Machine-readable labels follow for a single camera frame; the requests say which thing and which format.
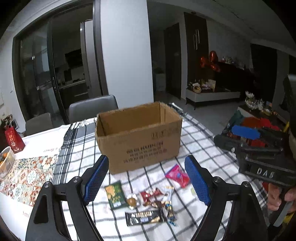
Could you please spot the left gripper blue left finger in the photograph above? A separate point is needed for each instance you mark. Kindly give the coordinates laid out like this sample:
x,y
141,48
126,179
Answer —
x,y
47,221

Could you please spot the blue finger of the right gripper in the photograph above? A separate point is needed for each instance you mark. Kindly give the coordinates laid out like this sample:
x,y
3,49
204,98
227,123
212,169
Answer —
x,y
266,135
236,146

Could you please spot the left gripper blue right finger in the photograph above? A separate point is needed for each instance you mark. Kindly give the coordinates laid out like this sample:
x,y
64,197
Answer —
x,y
246,220

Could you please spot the pale green candy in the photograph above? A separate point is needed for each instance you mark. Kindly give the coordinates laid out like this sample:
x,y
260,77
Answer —
x,y
194,193

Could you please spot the green snack packet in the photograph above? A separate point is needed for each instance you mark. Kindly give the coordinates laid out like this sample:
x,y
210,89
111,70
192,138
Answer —
x,y
115,195

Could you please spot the colourful foil candies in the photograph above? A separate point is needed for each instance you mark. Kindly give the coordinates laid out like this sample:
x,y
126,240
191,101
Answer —
x,y
170,212

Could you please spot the white gold small candy bar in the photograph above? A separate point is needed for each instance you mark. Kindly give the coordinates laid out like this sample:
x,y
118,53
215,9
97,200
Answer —
x,y
168,192

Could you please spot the pink hawthorn snack packet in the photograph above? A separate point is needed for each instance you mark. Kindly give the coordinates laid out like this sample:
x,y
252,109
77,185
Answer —
x,y
176,174

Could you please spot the round golden jelly cup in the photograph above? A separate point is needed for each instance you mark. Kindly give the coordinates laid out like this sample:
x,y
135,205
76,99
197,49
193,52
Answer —
x,y
133,201

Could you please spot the black gold snack bar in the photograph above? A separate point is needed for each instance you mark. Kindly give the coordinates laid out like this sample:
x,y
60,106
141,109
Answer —
x,y
144,217

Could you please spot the red candy wrapper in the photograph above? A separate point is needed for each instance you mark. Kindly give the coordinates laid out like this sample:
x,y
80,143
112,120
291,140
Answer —
x,y
147,195

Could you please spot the person's right hand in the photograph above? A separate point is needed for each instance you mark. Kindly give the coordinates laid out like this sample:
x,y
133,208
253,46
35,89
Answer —
x,y
274,200

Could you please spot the green cloth on chair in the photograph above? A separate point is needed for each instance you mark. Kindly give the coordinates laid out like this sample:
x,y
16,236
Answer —
x,y
235,119

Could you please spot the patterned floral table mat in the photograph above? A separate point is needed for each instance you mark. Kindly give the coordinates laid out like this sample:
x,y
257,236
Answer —
x,y
26,178

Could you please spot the white low tv cabinet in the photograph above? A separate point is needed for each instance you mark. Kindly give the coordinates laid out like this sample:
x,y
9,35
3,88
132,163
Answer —
x,y
193,98

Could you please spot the clear bowl of food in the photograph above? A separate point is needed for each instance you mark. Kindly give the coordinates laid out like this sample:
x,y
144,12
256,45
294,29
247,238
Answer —
x,y
7,161

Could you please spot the black white plaid tablecloth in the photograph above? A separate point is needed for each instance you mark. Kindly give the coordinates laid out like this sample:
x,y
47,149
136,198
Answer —
x,y
78,150

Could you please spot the red heart balloons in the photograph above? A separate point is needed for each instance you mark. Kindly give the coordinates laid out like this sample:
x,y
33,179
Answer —
x,y
211,61

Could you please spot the red gift bag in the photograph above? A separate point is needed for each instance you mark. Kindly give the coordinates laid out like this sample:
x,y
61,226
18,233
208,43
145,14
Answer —
x,y
14,140

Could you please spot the grey dining chair left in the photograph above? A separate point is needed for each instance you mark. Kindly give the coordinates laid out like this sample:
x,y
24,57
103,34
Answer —
x,y
39,124

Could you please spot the grey dining chair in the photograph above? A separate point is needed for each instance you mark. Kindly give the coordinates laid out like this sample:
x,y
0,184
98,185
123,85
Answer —
x,y
90,108
39,124

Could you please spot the grey dining chair right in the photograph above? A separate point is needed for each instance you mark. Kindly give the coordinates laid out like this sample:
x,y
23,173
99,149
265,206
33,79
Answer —
x,y
90,108

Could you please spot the brown cardboard box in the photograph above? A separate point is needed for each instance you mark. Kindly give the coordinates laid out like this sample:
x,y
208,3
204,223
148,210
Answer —
x,y
137,137

